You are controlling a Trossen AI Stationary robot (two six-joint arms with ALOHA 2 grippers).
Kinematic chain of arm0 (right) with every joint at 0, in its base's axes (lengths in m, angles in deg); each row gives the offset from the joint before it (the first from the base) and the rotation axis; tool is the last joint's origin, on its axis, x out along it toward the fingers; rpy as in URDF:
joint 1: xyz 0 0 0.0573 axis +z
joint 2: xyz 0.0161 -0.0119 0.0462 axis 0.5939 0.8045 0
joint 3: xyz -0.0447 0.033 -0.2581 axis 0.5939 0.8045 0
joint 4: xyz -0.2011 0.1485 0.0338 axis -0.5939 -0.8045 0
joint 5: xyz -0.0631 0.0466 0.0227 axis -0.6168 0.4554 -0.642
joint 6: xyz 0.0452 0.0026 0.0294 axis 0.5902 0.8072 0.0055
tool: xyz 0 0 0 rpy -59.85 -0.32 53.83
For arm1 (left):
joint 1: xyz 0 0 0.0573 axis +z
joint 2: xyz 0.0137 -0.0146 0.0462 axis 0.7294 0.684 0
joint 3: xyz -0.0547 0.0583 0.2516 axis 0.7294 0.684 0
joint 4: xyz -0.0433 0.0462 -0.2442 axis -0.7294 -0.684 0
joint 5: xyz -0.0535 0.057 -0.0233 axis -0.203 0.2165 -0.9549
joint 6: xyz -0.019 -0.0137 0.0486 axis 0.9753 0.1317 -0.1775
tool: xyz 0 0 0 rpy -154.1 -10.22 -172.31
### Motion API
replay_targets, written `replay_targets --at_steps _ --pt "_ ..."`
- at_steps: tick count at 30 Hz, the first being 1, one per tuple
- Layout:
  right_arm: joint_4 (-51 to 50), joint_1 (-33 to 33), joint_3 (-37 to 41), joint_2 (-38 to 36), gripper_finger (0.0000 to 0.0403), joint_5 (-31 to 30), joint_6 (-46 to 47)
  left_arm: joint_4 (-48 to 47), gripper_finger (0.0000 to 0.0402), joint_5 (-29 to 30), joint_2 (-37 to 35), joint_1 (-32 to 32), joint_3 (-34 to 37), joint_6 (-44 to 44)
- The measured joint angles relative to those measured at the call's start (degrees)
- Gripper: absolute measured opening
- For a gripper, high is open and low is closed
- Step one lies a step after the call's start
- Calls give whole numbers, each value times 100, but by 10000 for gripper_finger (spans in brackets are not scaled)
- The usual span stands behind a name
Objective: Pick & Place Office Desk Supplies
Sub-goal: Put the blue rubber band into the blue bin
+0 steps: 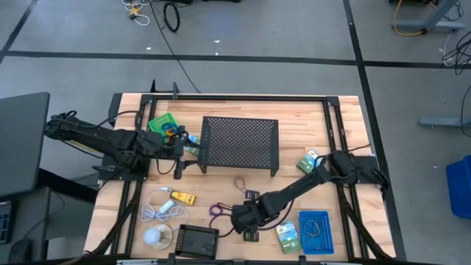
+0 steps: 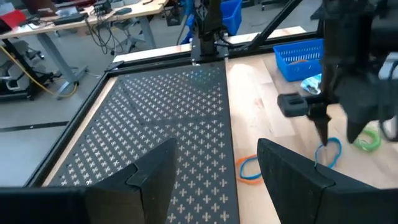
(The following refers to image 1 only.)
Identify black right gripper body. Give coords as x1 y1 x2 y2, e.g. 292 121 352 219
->
230 200 266 235

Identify black perforated metal riser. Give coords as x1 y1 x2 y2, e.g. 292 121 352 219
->
197 116 280 177

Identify blue floor bin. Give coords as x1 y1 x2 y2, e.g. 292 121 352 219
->
445 154 471 220

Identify yellow looped floor cable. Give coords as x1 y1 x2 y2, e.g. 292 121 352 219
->
393 0 430 38

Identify small yellow crayon box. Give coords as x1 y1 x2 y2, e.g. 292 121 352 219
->
169 190 197 206

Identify black computer mouse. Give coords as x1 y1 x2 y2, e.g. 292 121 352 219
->
7 238 33 264

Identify grey desk leg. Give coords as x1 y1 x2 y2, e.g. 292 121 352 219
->
395 0 467 32

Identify green blue crayon box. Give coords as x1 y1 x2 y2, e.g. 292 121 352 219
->
185 134 202 158
296 148 321 174
275 220 303 255

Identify black metal table frame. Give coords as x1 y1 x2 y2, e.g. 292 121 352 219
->
96 91 397 263

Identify black plastic basket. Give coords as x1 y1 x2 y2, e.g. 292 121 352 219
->
174 224 221 261

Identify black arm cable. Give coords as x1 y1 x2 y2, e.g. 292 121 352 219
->
154 130 191 176
208 201 295 239

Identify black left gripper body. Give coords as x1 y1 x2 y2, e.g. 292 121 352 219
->
146 126 189 160

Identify long black floor cable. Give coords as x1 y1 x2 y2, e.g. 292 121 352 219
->
149 0 202 94

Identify green plastic basket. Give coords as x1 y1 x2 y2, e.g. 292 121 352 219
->
147 112 181 143

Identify black coiled floor cable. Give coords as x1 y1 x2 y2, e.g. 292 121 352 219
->
163 1 182 33

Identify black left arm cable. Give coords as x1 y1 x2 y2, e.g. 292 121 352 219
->
154 130 191 176

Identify black side monitor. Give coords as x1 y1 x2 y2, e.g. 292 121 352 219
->
0 91 51 202

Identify blue plastic basket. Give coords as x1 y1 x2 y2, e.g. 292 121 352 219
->
298 210 335 255

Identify white floor cable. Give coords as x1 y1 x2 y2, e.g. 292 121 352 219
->
121 0 151 27

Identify black tangled floor cables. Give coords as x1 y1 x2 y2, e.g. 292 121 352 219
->
441 29 471 77

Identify grey desk foot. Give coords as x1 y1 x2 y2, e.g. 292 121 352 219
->
419 116 471 129

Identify white cable with adapter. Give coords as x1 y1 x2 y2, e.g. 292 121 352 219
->
140 186 189 224

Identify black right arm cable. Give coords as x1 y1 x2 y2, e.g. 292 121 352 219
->
208 201 295 239

